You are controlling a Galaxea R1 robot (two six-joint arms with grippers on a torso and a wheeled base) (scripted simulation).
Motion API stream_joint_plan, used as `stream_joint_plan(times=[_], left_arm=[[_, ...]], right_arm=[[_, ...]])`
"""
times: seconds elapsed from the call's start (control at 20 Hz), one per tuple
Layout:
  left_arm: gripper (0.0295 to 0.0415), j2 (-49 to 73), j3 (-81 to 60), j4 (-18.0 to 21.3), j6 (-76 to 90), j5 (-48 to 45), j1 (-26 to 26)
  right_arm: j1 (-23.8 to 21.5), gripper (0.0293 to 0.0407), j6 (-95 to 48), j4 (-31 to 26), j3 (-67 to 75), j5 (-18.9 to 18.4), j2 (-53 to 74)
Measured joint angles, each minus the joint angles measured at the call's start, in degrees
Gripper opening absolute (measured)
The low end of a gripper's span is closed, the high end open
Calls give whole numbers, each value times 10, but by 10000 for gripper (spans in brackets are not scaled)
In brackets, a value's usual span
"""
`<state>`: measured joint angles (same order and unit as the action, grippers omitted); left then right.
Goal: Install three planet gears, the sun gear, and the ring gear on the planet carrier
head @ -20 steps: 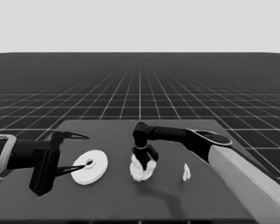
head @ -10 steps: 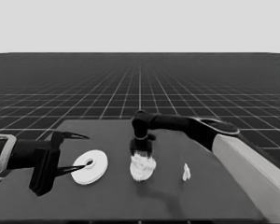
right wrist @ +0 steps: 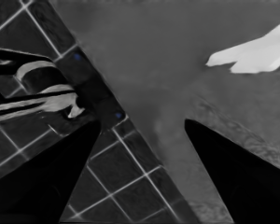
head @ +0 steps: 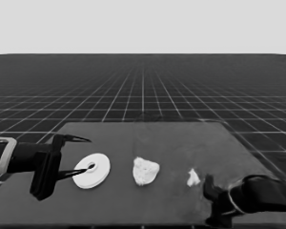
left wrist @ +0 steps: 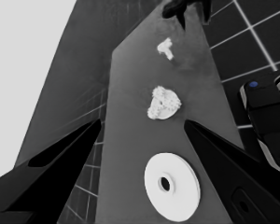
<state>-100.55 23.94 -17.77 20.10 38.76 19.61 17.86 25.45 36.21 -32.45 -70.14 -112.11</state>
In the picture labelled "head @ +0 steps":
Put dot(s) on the small white T-shaped piece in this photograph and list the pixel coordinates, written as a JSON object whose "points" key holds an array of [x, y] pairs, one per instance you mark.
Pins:
{"points": [[192, 180]]}

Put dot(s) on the large thick white disc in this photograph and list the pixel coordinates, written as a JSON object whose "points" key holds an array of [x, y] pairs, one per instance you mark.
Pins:
{"points": [[92, 181]]}

